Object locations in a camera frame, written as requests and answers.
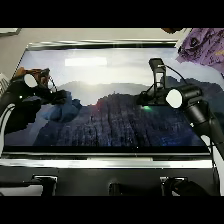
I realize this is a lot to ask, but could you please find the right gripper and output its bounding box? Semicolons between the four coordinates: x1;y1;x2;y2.
135;87;168;107

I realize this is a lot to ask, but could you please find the brown garment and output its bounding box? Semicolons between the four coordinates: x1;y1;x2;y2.
13;67;52;85

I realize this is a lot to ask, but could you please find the purple patterned garment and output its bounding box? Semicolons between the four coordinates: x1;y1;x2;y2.
175;28;224;75

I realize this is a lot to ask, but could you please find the black garment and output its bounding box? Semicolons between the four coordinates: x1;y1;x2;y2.
3;97;43;135

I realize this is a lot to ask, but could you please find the black cable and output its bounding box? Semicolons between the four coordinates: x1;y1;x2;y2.
163;64;189;86

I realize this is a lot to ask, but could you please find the silver frame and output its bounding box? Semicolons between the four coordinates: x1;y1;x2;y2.
0;152;224;197

